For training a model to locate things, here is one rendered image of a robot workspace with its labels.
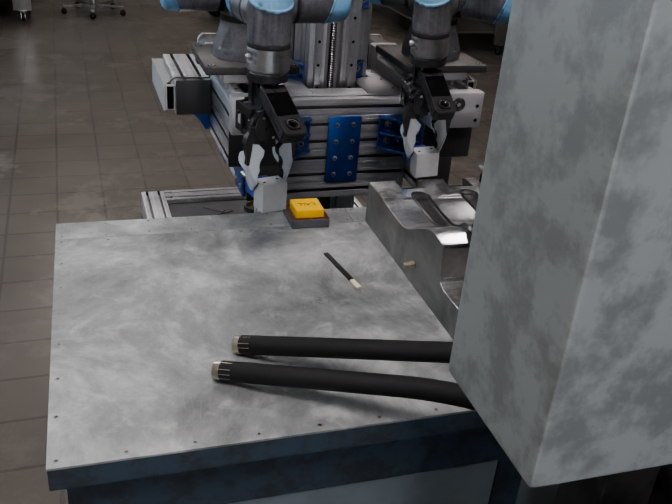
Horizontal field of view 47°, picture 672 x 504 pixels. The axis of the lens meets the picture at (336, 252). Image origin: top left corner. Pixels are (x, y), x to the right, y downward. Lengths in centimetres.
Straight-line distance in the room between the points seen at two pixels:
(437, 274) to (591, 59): 84
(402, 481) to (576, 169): 78
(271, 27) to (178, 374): 58
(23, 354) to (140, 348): 147
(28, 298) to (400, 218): 178
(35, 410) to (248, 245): 111
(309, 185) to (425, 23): 65
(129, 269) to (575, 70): 105
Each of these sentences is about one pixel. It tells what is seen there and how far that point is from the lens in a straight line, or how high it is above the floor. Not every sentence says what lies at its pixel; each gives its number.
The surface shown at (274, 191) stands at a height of 94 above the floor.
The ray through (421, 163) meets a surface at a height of 93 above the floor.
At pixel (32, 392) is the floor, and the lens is 252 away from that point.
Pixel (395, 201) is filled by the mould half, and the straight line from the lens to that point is 156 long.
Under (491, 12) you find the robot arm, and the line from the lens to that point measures 201.
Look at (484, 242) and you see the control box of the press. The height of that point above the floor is 122.
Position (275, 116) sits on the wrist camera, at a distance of 132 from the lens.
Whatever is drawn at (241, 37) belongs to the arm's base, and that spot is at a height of 109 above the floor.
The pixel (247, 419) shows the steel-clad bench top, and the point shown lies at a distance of 110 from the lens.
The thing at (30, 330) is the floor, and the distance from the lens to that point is 280.
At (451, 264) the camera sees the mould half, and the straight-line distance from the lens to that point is 132.
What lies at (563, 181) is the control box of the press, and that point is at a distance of 56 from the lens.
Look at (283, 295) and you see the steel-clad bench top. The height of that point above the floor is 80.
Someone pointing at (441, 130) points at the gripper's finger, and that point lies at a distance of 165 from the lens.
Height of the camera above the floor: 150
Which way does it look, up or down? 27 degrees down
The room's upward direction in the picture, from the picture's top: 5 degrees clockwise
